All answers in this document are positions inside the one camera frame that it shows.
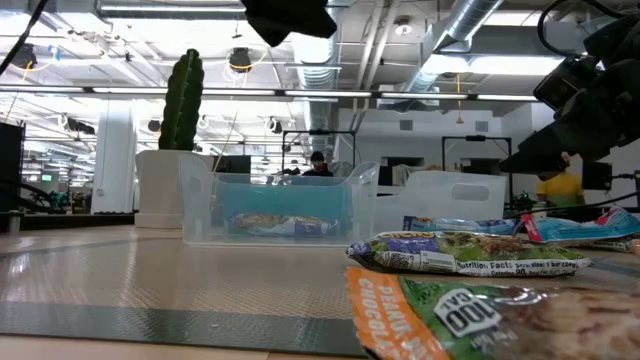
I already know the clear plastic bin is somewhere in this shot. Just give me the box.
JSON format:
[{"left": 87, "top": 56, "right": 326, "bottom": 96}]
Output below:
[
  {"left": 374, "top": 170, "right": 508, "bottom": 234},
  {"left": 178, "top": 153, "right": 380, "bottom": 247}
]

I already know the silver ventilation duct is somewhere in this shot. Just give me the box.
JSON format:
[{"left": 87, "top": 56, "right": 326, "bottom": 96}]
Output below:
[
  {"left": 292, "top": 19, "right": 341, "bottom": 132},
  {"left": 399, "top": 0, "right": 505, "bottom": 94}
]

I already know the green granola bar nutrition label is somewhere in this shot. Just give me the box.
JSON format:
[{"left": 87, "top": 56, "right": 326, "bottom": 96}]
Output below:
[{"left": 345, "top": 230, "right": 592, "bottom": 278}]

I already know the black monitor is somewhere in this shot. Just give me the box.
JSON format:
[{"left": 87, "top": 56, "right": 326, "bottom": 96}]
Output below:
[
  {"left": 459, "top": 157, "right": 502, "bottom": 176},
  {"left": 212, "top": 154, "right": 253, "bottom": 175}
]

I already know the green granola bar orange end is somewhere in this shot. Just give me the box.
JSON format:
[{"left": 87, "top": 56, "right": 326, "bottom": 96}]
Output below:
[{"left": 344, "top": 266, "right": 640, "bottom": 360}]

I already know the blue purple granola bar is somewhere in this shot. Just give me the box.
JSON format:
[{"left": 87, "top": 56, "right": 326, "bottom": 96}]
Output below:
[
  {"left": 225, "top": 211, "right": 342, "bottom": 238},
  {"left": 402, "top": 214, "right": 524, "bottom": 237}
]

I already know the black box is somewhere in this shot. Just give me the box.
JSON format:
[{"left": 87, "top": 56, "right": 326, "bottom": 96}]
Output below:
[{"left": 581, "top": 161, "right": 614, "bottom": 192}]

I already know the long ceiling light strip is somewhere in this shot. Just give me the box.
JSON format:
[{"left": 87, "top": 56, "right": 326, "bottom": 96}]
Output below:
[{"left": 0, "top": 84, "right": 540, "bottom": 104}]

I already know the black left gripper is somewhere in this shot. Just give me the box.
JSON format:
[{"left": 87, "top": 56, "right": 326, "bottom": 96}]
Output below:
[{"left": 239, "top": 0, "right": 339, "bottom": 49}]

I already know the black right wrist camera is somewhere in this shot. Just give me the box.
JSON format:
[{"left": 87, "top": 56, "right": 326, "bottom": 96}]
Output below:
[{"left": 532, "top": 54, "right": 601, "bottom": 112}]

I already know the blue granola bar red end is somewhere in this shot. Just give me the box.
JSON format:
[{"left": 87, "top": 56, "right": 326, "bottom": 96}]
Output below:
[{"left": 519, "top": 205, "right": 640, "bottom": 245}]

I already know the green cactus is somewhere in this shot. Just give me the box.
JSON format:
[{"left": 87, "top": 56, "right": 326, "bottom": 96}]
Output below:
[{"left": 158, "top": 48, "right": 205, "bottom": 151}]

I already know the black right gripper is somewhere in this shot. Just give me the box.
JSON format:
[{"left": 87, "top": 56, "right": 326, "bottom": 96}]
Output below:
[{"left": 498, "top": 59, "right": 640, "bottom": 182}]

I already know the person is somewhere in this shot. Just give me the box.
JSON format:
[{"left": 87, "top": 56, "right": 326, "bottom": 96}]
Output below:
[
  {"left": 535, "top": 152, "right": 586, "bottom": 210},
  {"left": 301, "top": 150, "right": 335, "bottom": 178}
]

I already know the black metal frame stand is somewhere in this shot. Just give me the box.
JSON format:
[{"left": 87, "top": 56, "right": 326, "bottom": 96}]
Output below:
[
  {"left": 440, "top": 134, "right": 514, "bottom": 211},
  {"left": 281, "top": 128, "right": 358, "bottom": 177}
]

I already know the black aluminium table frame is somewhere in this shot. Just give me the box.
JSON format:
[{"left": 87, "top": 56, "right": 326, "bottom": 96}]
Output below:
[{"left": 0, "top": 212, "right": 136, "bottom": 234}]

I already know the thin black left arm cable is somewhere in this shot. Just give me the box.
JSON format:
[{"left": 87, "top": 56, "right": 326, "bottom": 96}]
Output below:
[{"left": 0, "top": 0, "right": 49, "bottom": 77}]

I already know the white hexagonal planter pot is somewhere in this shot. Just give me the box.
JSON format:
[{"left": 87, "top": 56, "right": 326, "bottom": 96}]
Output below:
[{"left": 133, "top": 149, "right": 216, "bottom": 230}]

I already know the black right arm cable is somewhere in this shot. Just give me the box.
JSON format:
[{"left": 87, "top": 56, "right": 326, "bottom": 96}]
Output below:
[{"left": 537, "top": 0, "right": 631, "bottom": 59}]

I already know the black cabinet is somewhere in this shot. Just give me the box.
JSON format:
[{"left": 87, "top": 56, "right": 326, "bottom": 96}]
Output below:
[{"left": 0, "top": 122, "right": 26, "bottom": 214}]

